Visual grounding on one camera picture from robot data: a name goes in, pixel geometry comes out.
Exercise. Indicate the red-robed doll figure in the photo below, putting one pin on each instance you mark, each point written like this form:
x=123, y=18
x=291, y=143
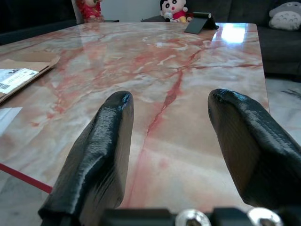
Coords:
x=90, y=10

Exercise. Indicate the white paper sheet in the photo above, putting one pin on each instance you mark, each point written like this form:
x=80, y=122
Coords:
x=7, y=117

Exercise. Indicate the black tablet stand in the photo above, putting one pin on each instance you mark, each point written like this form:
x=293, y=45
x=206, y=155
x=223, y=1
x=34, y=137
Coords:
x=197, y=24

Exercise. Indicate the red floor tape strip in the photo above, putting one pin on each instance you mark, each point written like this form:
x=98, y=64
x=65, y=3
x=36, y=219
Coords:
x=23, y=176

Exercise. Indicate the dark grey sofa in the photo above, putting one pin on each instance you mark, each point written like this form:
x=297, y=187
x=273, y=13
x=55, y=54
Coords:
x=282, y=51

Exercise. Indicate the grey round plush toy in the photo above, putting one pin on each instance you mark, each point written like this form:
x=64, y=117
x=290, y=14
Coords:
x=285, y=16

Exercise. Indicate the black side table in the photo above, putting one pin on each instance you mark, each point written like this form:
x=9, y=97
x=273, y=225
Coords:
x=152, y=18

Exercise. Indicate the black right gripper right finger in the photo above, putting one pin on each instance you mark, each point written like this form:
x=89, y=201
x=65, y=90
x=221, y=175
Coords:
x=254, y=146

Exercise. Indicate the pink marble coffee table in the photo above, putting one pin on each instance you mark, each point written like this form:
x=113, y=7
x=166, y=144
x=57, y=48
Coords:
x=164, y=70

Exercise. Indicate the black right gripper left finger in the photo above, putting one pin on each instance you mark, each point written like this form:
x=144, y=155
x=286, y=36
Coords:
x=98, y=153

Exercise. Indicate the cartoon boy plush doll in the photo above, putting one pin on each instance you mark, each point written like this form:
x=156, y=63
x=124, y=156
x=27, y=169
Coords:
x=174, y=9

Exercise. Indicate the black tv console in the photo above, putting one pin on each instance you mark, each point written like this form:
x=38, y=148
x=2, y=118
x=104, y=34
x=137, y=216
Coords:
x=23, y=33

